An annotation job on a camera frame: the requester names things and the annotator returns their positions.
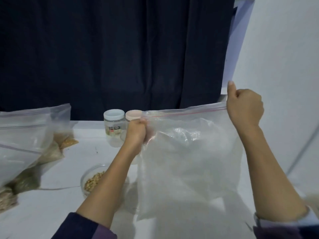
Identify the person's right hand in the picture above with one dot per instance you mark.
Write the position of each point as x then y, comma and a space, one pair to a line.
245, 109

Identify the person's left hand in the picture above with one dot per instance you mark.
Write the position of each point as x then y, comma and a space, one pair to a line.
135, 134

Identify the transparent jar pink lid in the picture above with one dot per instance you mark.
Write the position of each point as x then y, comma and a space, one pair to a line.
133, 115

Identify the transparent jar blue lid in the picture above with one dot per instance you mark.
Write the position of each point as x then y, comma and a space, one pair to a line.
114, 128

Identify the clear bag with soybeans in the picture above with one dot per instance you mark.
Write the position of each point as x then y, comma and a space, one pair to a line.
189, 161

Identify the pile of yellow soybeans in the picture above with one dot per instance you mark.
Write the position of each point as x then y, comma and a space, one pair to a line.
93, 181

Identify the clear zip bag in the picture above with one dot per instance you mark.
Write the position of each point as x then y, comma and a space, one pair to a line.
55, 114

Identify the zip bag of grains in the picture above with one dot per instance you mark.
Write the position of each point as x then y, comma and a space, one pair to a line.
22, 151

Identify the person's right forearm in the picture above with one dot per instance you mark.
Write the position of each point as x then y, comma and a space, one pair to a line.
269, 176

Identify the person's left forearm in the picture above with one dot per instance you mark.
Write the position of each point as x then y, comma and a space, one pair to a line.
107, 191

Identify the dark navy curtain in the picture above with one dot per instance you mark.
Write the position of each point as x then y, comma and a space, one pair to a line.
114, 47

